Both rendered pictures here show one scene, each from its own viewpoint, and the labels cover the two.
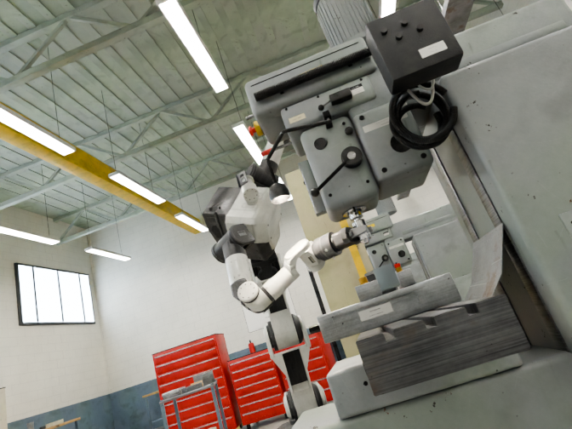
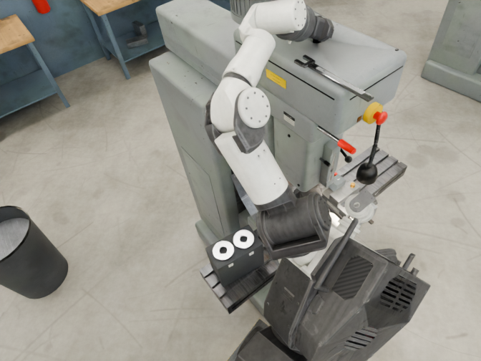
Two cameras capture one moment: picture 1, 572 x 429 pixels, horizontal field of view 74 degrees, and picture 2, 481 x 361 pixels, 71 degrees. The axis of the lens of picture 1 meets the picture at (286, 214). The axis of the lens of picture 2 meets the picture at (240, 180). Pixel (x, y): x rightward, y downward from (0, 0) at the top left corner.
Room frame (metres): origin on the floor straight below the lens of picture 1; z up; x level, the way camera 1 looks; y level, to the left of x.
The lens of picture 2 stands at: (2.06, 0.33, 2.41)
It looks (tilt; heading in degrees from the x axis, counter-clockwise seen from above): 50 degrees down; 233
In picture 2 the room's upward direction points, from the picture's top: 9 degrees counter-clockwise
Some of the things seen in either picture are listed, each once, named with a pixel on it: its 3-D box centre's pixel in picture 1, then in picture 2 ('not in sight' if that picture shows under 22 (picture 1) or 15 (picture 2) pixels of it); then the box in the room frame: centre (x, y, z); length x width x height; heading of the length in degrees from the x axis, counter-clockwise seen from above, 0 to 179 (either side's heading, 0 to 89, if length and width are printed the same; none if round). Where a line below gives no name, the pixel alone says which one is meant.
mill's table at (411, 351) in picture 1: (402, 331); (311, 218); (1.22, -0.22, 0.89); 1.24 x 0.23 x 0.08; 174
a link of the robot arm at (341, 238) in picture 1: (340, 242); (312, 200); (1.34, -0.15, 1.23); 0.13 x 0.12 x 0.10; 149
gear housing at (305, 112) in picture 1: (330, 119); (303, 94); (1.29, -0.27, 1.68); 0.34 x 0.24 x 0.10; 84
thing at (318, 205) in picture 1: (311, 187); (328, 164); (1.30, -0.12, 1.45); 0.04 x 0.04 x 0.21; 84
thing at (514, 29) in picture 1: (449, 77); (226, 50); (1.24, -0.73, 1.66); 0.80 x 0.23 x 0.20; 84
